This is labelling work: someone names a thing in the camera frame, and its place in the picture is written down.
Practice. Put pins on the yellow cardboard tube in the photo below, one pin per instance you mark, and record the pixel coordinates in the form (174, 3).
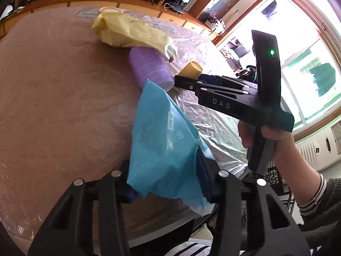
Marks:
(192, 70)

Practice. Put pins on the blue plastic bag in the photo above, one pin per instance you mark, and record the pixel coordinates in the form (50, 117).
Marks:
(163, 158)

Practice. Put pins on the purple roll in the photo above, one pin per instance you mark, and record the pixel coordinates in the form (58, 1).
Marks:
(147, 64)

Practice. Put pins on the yellow paper bag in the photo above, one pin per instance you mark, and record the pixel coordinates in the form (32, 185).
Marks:
(119, 29)

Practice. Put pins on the right forearm striped sleeve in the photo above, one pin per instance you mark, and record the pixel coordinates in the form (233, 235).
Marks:
(318, 199)

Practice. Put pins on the right hand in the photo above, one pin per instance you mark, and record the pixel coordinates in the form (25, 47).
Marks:
(284, 140)

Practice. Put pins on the grey printer on cabinet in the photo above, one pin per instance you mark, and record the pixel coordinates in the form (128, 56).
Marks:
(215, 24)

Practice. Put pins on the black coffee machine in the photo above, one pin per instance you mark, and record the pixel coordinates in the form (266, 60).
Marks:
(176, 5)

